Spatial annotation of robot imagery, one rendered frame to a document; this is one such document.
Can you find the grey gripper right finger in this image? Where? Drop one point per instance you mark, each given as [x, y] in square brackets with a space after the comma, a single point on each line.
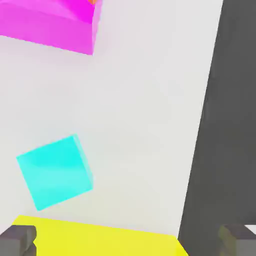
[238, 242]

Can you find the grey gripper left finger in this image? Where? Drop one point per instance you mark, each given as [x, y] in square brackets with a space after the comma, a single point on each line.
[16, 240]

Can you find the small cyan cube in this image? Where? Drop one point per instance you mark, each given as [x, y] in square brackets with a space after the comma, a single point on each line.
[55, 172]

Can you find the small orange cube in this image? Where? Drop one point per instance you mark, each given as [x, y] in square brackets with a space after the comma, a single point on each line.
[92, 1]

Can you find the large yellow box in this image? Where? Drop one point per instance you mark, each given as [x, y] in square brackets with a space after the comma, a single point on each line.
[104, 240]

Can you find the large magenta box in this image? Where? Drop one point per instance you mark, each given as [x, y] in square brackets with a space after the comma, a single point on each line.
[50, 22]

